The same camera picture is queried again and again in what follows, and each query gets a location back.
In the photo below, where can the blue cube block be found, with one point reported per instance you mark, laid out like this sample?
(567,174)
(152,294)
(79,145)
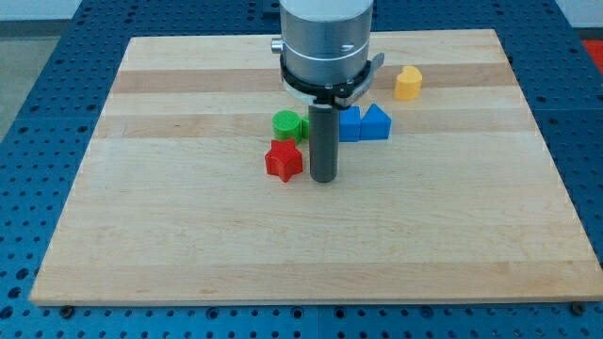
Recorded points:
(350,124)

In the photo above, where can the blue triangular block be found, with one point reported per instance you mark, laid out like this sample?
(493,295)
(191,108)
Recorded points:
(376,124)

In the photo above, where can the red star block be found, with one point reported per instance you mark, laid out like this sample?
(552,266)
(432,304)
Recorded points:
(283,159)

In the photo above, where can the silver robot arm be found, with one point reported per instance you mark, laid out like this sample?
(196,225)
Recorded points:
(324,63)

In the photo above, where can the wooden board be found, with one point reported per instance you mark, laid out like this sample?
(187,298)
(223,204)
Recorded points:
(172,205)

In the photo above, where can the yellow heart block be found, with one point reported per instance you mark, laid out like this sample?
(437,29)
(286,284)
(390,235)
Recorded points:
(408,84)

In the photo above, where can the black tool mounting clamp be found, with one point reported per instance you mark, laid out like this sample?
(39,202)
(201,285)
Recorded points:
(339,96)

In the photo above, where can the green cylinder block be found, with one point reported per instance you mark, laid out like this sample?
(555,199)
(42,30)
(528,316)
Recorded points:
(286,124)

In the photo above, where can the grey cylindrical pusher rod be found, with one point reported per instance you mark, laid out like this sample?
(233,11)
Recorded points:
(323,142)

